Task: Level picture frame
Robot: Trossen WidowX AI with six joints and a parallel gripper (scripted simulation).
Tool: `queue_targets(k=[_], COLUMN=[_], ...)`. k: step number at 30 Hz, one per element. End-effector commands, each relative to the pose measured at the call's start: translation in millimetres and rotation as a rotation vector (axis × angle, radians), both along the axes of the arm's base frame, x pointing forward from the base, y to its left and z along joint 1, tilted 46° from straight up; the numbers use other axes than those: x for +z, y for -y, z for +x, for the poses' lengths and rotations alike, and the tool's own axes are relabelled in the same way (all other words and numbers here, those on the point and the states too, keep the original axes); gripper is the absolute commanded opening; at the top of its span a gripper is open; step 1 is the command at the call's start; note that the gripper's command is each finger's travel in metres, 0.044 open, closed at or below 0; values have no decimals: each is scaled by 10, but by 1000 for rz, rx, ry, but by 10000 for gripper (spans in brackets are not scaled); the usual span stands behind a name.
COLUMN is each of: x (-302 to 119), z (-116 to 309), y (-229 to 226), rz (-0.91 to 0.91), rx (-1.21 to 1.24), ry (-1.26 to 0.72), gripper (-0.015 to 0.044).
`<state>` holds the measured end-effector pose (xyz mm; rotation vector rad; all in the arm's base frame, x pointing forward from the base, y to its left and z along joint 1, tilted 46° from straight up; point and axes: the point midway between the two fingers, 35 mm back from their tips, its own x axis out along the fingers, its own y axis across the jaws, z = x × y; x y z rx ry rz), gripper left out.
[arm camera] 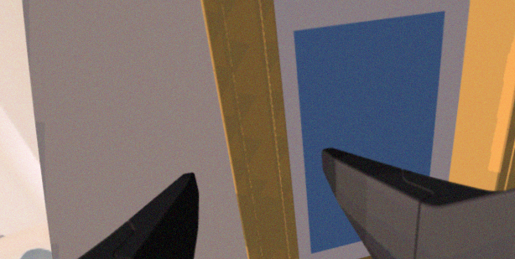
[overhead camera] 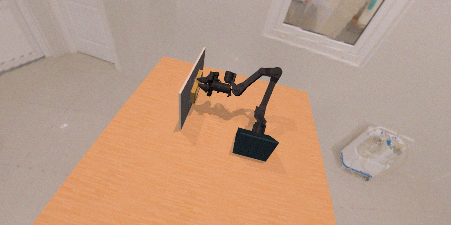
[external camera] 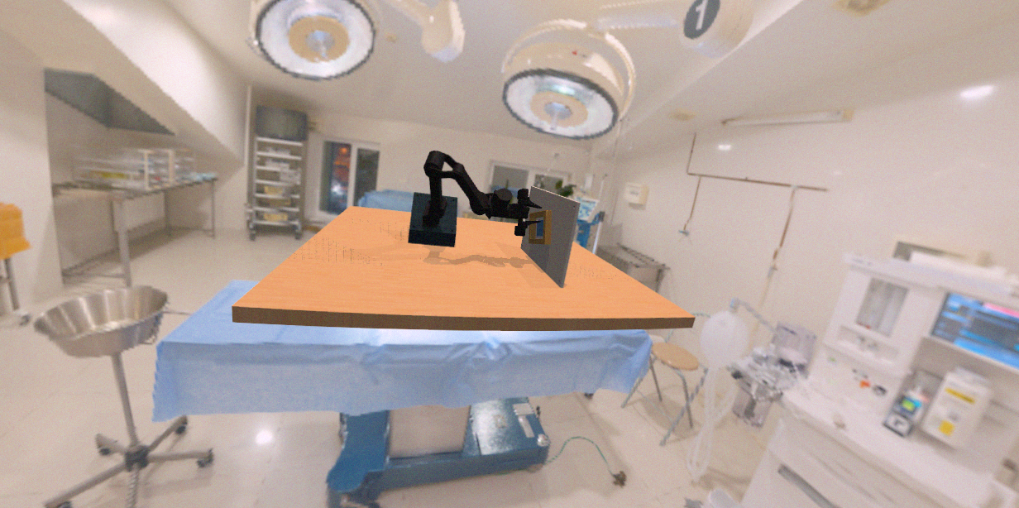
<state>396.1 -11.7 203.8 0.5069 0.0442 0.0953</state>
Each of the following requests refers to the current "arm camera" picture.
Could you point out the gold picture frame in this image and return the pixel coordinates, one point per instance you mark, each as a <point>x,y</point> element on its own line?
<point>423,85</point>

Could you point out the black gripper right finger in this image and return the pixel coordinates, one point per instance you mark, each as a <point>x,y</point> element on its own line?
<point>400,214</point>

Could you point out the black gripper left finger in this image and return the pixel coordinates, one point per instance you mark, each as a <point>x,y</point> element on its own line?
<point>165,228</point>

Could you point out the grey wall panel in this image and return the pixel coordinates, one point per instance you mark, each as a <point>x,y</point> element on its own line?
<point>125,102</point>

